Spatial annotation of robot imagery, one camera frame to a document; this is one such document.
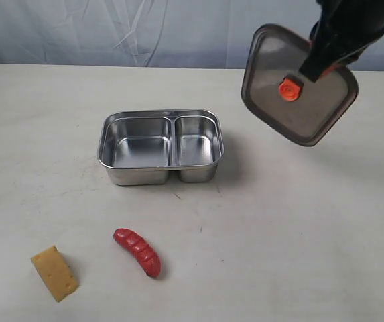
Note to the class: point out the steel two-compartment lunch box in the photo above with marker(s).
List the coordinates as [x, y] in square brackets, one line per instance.
[145, 147]

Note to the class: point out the red toy sausage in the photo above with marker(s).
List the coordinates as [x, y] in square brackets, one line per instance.
[140, 249]

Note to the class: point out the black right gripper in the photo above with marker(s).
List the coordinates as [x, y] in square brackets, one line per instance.
[343, 32]

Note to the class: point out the yellow toy cheese wedge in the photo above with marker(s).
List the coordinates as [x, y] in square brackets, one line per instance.
[55, 273]

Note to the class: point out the white backdrop cloth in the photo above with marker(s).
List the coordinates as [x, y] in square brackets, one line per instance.
[179, 34]

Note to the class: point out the lunch box lid orange seal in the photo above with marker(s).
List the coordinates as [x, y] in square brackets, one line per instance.
[275, 92]

